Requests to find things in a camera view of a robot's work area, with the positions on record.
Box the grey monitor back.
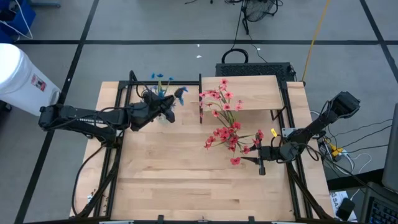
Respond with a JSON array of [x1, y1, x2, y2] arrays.
[[381, 103, 398, 194]]

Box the white printed paper sheet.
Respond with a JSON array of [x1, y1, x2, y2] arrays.
[[328, 190, 358, 222]]

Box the yellow cable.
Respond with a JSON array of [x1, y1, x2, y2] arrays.
[[302, 0, 331, 83]]

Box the blue artificial flower bunch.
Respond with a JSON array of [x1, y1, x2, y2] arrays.
[[141, 72, 189, 121]]

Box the small black box device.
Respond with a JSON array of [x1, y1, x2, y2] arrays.
[[335, 198, 356, 221]]

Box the black metal table frame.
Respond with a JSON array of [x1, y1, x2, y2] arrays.
[[74, 70, 335, 222]]

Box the clear glass bottle vase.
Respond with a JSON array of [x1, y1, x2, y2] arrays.
[[155, 112, 170, 125]]

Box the white cable bundle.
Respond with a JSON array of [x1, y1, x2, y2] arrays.
[[310, 110, 373, 175]]

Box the black cable loop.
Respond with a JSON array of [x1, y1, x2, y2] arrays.
[[221, 48, 249, 65]]

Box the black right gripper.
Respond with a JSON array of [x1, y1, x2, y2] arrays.
[[241, 138, 281, 176]]

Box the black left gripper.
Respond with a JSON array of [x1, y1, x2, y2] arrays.
[[129, 95, 176, 132]]

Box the yellow cable connector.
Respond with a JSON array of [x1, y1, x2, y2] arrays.
[[328, 143, 345, 158]]

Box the red artificial flower bunch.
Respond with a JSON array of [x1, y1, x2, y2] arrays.
[[203, 121, 265, 166], [198, 78, 244, 128]]

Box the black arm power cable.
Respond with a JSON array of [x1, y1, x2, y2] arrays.
[[71, 144, 106, 217]]

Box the black floor fan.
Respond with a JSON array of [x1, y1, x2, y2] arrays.
[[241, 0, 282, 35]]

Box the wooden shelf with black posts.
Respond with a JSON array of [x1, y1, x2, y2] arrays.
[[198, 73, 289, 124]]

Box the dark laptop keyboard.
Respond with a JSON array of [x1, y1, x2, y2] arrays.
[[360, 182, 398, 224]]

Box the black computer case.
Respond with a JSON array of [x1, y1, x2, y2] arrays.
[[215, 62, 296, 82]]

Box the blue storage bin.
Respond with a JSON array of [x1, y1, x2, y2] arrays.
[[0, 0, 37, 44]]

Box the white trash bin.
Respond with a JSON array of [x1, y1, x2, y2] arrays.
[[0, 42, 62, 117]]

